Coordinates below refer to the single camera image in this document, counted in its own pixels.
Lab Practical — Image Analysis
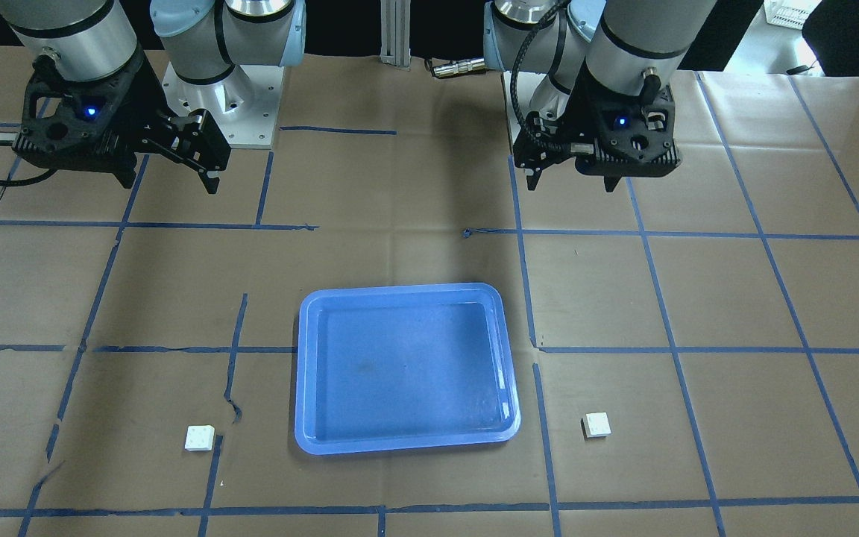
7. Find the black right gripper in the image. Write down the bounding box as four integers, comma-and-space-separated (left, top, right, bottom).
13, 54, 231, 195

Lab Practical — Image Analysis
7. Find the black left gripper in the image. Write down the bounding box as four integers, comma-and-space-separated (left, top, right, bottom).
512, 66, 682, 192

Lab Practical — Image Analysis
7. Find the white block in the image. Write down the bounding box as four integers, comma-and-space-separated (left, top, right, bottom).
582, 412, 611, 441
183, 424, 217, 452

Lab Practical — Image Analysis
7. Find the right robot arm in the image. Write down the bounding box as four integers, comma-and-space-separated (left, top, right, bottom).
0, 1, 306, 194

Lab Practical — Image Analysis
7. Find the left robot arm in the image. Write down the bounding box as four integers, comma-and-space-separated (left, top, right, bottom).
483, 1, 714, 192

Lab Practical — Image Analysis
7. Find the blue plastic tray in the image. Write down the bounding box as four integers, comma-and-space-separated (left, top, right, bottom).
294, 283, 522, 456

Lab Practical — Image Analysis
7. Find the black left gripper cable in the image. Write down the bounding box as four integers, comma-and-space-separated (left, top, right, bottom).
512, 0, 576, 142

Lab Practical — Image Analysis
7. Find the aluminium frame post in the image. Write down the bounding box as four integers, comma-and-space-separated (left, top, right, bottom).
379, 0, 412, 71

